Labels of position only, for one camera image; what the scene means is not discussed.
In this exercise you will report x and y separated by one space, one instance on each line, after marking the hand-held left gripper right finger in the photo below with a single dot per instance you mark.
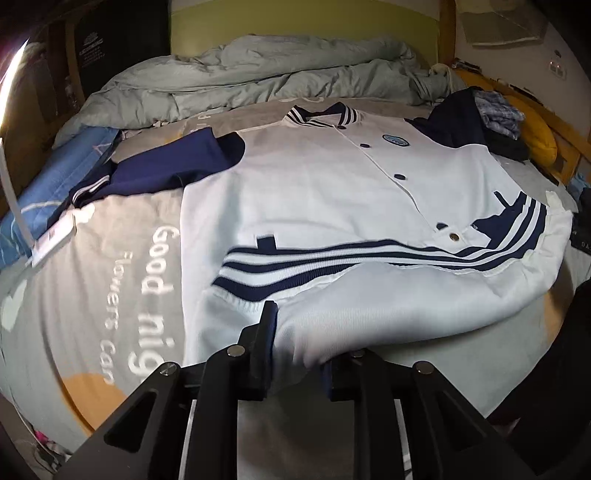
364 383

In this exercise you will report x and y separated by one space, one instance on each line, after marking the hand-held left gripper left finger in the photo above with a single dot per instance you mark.
261 350

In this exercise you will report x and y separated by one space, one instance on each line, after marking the white and navy jacket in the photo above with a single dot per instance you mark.
323 194

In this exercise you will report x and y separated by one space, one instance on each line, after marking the yellow pillow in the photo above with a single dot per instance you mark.
542 138

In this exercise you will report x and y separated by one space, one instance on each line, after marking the black padded jacket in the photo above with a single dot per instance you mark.
508 147

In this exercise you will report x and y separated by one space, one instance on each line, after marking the person's dark clothing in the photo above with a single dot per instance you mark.
554 360

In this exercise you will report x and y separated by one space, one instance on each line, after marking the blue plaid shirt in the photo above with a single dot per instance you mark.
498 113

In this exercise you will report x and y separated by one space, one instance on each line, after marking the white power outlet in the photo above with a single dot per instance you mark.
556 68

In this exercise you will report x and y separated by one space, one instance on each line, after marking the white cloth bundle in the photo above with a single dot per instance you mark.
441 70

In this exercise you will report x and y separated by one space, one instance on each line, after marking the checked pastel curtain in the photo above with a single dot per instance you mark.
503 23

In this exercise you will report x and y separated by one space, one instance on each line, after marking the white hang tag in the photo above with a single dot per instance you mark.
55 237

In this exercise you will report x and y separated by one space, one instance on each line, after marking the blue pillow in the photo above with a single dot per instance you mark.
60 166

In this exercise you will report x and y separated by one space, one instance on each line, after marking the grey-green duvet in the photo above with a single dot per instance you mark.
277 78

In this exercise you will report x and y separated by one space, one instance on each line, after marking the dark hanging cloth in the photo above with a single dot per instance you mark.
120 41

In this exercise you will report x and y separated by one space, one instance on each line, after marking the wooden bed frame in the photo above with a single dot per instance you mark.
565 134

